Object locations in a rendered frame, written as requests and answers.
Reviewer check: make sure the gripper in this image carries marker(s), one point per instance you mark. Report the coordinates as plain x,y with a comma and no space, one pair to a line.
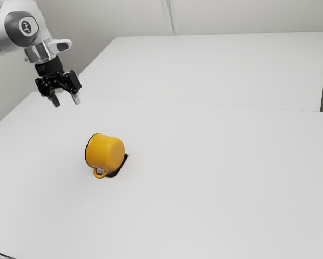
53,76

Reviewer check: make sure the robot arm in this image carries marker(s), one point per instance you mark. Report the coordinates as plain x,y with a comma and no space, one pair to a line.
13,29

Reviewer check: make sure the yellow enamel mug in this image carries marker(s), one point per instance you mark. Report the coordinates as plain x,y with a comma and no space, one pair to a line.
105,153

